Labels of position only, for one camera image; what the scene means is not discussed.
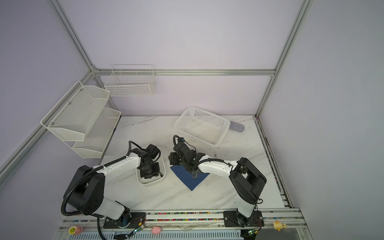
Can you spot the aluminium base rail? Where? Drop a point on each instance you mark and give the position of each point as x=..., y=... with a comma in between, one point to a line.
x=210, y=225

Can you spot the grey oval pouch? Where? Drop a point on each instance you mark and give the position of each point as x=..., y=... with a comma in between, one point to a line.
x=236, y=127

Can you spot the aluminium frame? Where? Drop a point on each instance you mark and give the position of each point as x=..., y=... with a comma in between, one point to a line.
x=14, y=162

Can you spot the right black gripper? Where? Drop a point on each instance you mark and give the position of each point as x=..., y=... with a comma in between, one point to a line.
x=172, y=159

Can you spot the pink green toy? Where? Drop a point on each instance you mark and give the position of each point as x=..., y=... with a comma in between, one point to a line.
x=75, y=230

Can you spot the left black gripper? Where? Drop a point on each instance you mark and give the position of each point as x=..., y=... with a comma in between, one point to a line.
x=156, y=172

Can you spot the blue paper napkin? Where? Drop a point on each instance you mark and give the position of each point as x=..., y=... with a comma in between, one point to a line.
x=187, y=178

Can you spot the white rectangular plastic tray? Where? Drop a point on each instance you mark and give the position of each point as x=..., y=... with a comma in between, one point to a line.
x=147, y=182

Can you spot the white wire wall basket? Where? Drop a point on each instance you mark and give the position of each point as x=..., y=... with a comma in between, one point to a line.
x=131, y=80

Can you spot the white perforated plastic basket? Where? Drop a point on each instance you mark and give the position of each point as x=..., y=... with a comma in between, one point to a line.
x=202, y=125

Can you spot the white two-tier mesh shelf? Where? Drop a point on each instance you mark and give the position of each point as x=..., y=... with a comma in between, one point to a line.
x=82, y=120

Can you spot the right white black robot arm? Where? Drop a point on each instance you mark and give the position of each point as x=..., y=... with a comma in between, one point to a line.
x=248, y=182

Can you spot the pink round toy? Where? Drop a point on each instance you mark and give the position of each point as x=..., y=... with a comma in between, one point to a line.
x=156, y=230

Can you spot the yellow toy figure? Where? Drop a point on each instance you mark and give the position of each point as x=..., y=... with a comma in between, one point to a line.
x=279, y=226

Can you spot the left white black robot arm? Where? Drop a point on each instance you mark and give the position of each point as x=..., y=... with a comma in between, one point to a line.
x=86, y=191

